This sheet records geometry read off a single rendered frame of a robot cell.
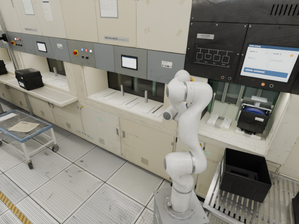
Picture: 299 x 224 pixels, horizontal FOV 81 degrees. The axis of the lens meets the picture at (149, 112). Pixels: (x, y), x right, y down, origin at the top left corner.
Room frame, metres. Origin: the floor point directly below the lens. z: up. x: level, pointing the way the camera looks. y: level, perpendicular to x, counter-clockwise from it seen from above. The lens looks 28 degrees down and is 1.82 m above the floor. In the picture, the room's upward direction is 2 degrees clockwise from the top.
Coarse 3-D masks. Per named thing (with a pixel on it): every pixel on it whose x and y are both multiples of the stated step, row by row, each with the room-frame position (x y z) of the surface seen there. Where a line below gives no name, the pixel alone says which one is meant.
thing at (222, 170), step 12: (228, 156) 1.08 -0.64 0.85; (240, 156) 1.05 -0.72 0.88; (252, 156) 1.03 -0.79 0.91; (228, 168) 1.04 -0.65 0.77; (240, 168) 1.04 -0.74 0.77; (252, 168) 1.01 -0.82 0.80; (264, 168) 0.92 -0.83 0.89; (228, 180) 0.83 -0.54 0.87; (240, 180) 0.81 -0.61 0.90; (252, 180) 0.78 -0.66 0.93; (264, 180) 0.85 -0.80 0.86; (240, 192) 0.80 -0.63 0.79; (252, 192) 0.77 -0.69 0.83; (264, 192) 0.75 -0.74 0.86
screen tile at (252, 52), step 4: (248, 52) 1.25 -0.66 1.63; (252, 52) 1.24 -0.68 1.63; (256, 52) 1.23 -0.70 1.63; (260, 52) 1.22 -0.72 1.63; (264, 52) 1.21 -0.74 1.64; (256, 56) 1.23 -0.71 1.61; (260, 56) 1.21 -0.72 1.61; (264, 56) 1.20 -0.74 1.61; (268, 56) 1.19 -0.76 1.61; (248, 60) 1.25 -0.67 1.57; (252, 60) 1.24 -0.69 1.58; (256, 60) 1.22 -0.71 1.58; (260, 60) 1.21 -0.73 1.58; (264, 60) 1.20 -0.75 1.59; (248, 64) 1.24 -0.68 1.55; (252, 64) 1.23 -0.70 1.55; (256, 64) 1.22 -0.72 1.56; (260, 64) 1.21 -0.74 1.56; (264, 64) 1.20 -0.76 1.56
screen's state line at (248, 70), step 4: (244, 68) 1.25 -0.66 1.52; (248, 68) 1.24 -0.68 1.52; (252, 68) 1.23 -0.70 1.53; (256, 68) 1.22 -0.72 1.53; (252, 72) 1.22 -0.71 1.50; (256, 72) 1.21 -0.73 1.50; (260, 72) 1.20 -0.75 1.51; (264, 72) 1.19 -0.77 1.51; (268, 72) 1.18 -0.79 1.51; (272, 72) 1.17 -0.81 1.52; (276, 72) 1.15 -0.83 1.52; (280, 72) 1.14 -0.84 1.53; (284, 72) 1.13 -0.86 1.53; (276, 76) 1.15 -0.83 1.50; (280, 76) 1.14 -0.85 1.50; (284, 76) 1.13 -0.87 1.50
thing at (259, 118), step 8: (256, 96) 1.47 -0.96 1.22; (248, 104) 1.46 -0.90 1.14; (256, 104) 1.41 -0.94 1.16; (248, 112) 1.36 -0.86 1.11; (240, 120) 1.38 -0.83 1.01; (248, 120) 1.35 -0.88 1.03; (256, 120) 1.32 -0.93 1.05; (264, 120) 1.30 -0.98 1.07; (240, 128) 1.37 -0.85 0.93; (248, 128) 1.34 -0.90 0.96; (256, 128) 1.31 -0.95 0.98; (264, 128) 1.30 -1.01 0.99
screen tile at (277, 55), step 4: (272, 52) 1.19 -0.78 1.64; (276, 52) 1.17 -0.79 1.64; (280, 52) 1.16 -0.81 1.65; (284, 52) 1.15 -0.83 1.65; (288, 52) 1.14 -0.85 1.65; (272, 56) 1.18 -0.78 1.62; (276, 56) 1.17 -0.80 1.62; (280, 56) 1.16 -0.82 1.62; (284, 56) 1.15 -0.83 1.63; (288, 56) 1.14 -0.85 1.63; (288, 60) 1.14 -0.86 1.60; (292, 60) 1.12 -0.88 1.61; (268, 64) 1.18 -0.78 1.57; (272, 64) 1.17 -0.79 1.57; (276, 64) 1.16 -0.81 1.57; (280, 64) 1.15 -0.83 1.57; (284, 64) 1.14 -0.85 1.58; (288, 64) 1.13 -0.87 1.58; (272, 68) 1.17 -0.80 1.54; (276, 68) 1.16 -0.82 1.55; (280, 68) 1.15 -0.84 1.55; (284, 68) 1.14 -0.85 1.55; (288, 68) 1.13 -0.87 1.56
